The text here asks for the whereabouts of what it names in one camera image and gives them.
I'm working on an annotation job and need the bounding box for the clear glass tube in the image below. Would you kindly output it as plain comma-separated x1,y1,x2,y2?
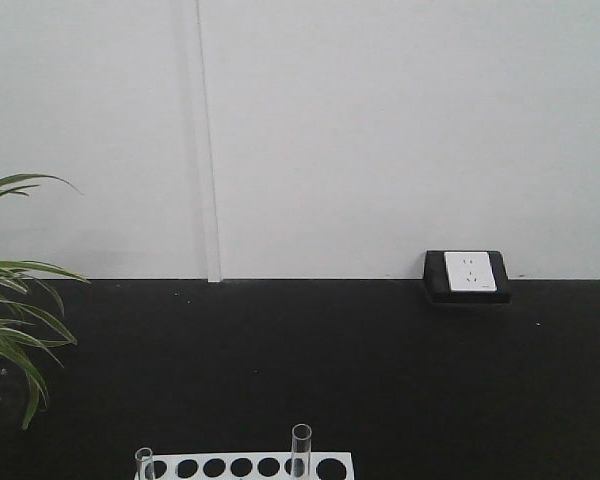
290,423,312,479
134,447,155,480

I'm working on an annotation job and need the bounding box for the white test tube rack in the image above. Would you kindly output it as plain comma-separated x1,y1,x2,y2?
153,452,355,479

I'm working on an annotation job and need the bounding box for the green spider plant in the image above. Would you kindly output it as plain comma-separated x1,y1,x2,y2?
0,173,91,431

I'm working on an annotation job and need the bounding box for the white wall socket box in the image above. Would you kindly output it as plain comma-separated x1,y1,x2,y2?
423,250,511,304

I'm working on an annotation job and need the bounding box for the white wall cable duct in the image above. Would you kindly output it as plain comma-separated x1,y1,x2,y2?
181,1,223,283

